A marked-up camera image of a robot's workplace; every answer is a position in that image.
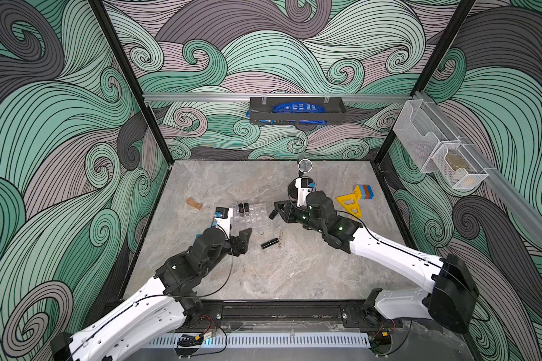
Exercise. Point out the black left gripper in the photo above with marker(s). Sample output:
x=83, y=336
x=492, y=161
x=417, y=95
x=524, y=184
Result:
x=237, y=248

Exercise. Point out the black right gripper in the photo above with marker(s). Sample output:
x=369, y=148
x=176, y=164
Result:
x=287, y=211

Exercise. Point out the black lipstick silver band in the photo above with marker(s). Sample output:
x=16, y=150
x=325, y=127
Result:
x=270, y=243

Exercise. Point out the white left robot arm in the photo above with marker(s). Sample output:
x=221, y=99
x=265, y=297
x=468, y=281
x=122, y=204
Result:
x=164, y=303

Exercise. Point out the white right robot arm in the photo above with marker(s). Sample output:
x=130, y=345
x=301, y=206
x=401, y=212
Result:
x=444, y=292

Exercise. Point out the clear acrylic lipstick organizer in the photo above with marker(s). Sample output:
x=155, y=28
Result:
x=257, y=218

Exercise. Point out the black microphone stand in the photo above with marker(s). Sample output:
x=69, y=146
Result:
x=304, y=166

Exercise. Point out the tan wooden arch block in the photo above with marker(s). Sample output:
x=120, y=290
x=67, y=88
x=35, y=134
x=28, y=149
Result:
x=194, y=204

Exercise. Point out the yellow triangle toy block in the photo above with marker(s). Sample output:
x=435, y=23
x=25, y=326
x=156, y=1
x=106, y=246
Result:
x=350, y=203

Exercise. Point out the multicolour stacked toy blocks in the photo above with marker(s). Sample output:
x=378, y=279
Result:
x=363, y=191

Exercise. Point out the blue object in basket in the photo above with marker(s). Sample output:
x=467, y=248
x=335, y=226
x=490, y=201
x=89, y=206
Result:
x=298, y=108

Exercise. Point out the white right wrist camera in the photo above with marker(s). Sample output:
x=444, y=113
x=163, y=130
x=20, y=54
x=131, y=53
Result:
x=304, y=187

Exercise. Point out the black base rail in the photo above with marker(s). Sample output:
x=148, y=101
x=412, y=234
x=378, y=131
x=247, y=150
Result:
x=355, y=314

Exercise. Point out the black wire shelf basket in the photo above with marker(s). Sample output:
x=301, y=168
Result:
x=260, y=112

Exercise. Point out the white perforated cable tray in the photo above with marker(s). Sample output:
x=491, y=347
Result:
x=287, y=340

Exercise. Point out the clear wall bin large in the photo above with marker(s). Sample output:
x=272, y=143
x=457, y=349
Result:
x=421, y=132

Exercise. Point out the aluminium rail back wall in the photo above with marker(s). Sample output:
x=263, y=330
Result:
x=245, y=97

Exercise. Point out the aluminium rail wall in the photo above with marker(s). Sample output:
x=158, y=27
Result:
x=526, y=214
x=245, y=97

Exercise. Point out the clear wall bin small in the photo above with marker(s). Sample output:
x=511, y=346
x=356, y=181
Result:
x=457, y=167

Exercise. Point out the aluminium rail right wall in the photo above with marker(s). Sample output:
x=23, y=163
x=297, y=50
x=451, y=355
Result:
x=526, y=214

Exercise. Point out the black corner frame post left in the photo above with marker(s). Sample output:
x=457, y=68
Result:
x=113, y=41

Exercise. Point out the black corner frame post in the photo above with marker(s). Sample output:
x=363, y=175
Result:
x=113, y=41
x=445, y=40

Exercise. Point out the black corner frame post right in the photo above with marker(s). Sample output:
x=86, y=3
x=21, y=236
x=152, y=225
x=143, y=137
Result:
x=445, y=40

